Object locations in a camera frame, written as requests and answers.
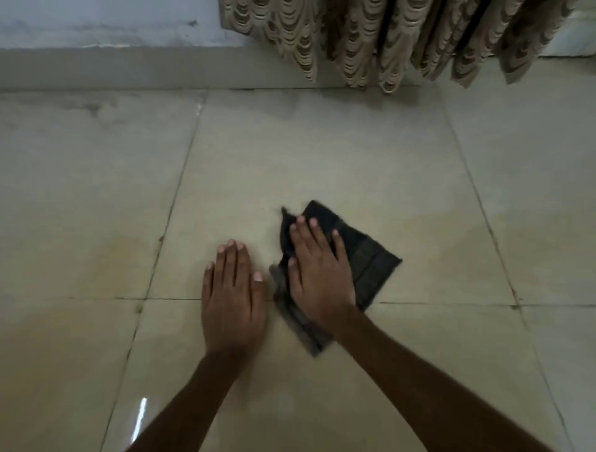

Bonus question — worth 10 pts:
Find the person's right hand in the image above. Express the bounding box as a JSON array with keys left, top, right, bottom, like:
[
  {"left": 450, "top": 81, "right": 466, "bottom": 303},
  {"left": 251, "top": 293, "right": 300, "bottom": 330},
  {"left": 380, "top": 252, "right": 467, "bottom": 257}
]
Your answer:
[{"left": 287, "top": 215, "right": 358, "bottom": 337}]

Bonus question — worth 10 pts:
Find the person's left hand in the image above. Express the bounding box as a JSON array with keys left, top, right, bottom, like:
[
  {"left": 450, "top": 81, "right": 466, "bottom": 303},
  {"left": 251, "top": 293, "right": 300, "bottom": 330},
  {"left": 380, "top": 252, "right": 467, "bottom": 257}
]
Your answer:
[{"left": 201, "top": 239, "right": 268, "bottom": 360}]

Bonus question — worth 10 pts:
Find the dark plaid cleaning cloth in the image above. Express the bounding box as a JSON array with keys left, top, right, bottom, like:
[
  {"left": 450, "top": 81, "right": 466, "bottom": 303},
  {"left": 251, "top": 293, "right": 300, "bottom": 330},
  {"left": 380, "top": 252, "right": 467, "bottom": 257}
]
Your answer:
[{"left": 268, "top": 200, "right": 404, "bottom": 358}]

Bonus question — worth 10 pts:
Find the person's right forearm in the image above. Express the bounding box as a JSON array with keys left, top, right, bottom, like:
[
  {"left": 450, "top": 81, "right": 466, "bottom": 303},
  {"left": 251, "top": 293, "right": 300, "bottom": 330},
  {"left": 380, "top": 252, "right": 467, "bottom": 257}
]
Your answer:
[{"left": 329, "top": 306, "right": 556, "bottom": 452}]

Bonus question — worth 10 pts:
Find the person's left forearm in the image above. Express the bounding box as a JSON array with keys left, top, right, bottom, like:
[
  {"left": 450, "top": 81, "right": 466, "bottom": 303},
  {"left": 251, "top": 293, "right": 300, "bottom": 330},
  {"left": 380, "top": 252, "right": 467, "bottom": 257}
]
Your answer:
[{"left": 122, "top": 350, "right": 253, "bottom": 452}]

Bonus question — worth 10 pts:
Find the beige tiled floor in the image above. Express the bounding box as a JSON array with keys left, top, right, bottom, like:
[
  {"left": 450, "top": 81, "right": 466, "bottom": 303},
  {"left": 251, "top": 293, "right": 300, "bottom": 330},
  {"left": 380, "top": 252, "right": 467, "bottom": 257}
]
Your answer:
[{"left": 0, "top": 55, "right": 596, "bottom": 452}]

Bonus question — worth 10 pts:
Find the beige patterned curtain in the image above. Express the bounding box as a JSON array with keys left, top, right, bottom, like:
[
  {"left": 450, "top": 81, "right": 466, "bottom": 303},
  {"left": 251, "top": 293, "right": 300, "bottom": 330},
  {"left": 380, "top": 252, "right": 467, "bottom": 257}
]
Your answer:
[{"left": 219, "top": 0, "right": 580, "bottom": 94}]

